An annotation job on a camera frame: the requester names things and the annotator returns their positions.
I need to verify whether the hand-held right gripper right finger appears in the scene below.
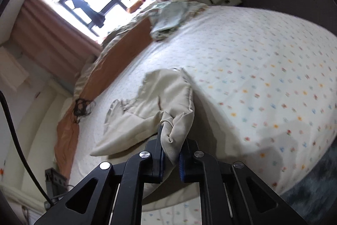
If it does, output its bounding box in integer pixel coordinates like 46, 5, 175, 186
179, 139, 307, 225

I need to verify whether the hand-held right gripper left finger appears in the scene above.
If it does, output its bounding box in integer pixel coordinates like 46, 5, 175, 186
34, 125, 166, 225

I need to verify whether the beige jacket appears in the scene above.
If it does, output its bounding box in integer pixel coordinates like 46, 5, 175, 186
90, 67, 196, 166

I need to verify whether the orange blanket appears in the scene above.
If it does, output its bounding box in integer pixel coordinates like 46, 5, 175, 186
55, 18, 153, 178

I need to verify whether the black device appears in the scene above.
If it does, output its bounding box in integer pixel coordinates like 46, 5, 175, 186
45, 167, 67, 200

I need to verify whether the bed with dotted white sheet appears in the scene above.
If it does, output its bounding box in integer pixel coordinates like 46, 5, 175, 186
60, 5, 337, 225

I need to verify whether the crumpled floral cloth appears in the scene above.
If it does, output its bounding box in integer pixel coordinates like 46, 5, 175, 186
149, 0, 208, 42

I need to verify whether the grey shaggy rug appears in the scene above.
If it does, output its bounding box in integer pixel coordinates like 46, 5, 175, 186
280, 149, 337, 225

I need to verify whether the white printed cloth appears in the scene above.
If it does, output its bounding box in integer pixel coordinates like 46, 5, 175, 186
153, 2, 186, 33

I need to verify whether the orange plush toy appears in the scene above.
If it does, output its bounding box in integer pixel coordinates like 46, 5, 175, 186
128, 0, 146, 13

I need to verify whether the tangled black cable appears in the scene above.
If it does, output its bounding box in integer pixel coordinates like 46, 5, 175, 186
73, 99, 96, 123

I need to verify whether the long black cable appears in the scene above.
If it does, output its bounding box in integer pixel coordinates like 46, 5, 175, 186
0, 91, 53, 204

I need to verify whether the white wall unit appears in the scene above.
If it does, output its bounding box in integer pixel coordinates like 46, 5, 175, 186
0, 46, 29, 94

